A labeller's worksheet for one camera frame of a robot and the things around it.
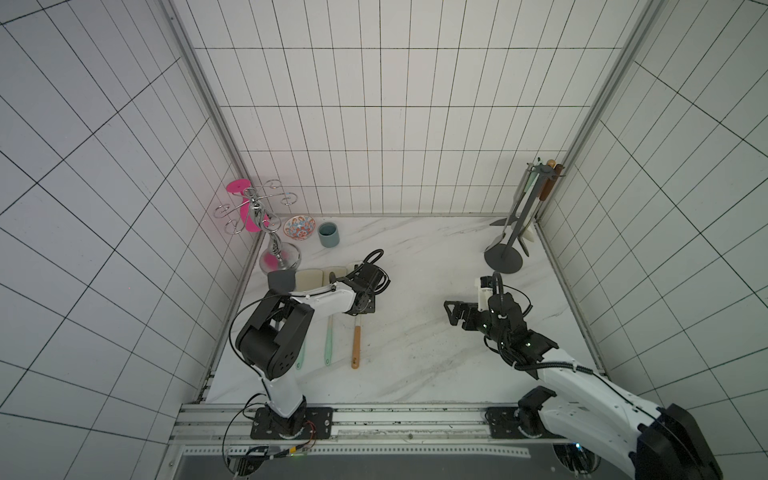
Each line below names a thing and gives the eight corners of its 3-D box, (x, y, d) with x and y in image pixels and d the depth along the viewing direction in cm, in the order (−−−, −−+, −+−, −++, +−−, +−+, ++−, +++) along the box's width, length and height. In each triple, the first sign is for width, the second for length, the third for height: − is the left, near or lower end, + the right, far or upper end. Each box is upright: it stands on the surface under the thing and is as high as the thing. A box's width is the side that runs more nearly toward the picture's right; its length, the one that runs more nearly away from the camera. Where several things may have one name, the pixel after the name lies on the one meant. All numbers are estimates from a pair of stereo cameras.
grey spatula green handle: (268, 293, 100) (263, 286, 96) (272, 277, 104) (269, 270, 101) (295, 293, 100) (291, 286, 96) (298, 277, 104) (295, 270, 101)
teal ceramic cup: (318, 247, 111) (316, 238, 107) (321, 231, 116) (319, 222, 112) (338, 247, 111) (336, 238, 107) (340, 231, 116) (339, 222, 112)
